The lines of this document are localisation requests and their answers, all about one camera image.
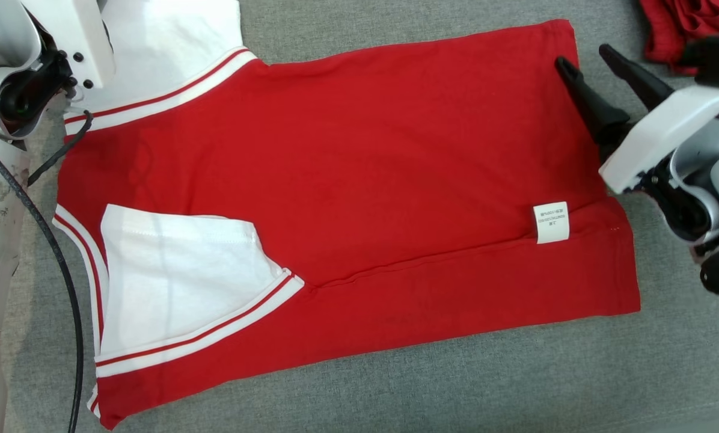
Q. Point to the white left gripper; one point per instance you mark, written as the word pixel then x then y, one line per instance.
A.
pixel 71 24

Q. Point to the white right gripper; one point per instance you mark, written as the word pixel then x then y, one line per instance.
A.
pixel 648 138

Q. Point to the red shorts with white band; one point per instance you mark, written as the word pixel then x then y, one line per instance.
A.
pixel 672 24

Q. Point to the red basketball jersey white trim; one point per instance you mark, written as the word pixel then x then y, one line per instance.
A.
pixel 365 180

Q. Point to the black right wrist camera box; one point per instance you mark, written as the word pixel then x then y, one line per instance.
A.
pixel 717 60

